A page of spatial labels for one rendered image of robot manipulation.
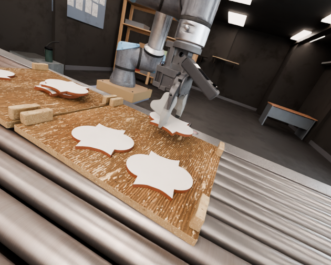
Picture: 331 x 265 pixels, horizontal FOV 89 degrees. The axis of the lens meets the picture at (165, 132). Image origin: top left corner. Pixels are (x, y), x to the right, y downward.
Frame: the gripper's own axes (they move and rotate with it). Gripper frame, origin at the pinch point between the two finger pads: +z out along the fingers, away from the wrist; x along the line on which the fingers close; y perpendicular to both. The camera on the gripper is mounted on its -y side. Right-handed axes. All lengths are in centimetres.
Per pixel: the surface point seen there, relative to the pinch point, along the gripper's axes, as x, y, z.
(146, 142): 8.6, 1.6, 4.7
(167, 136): -0.1, -0.4, 4.7
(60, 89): 11.2, 32.3, 1.4
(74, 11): -284, 436, -40
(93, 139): 19.1, 8.8, 3.8
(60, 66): -185, 332, 68
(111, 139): 16.0, 6.8, 3.8
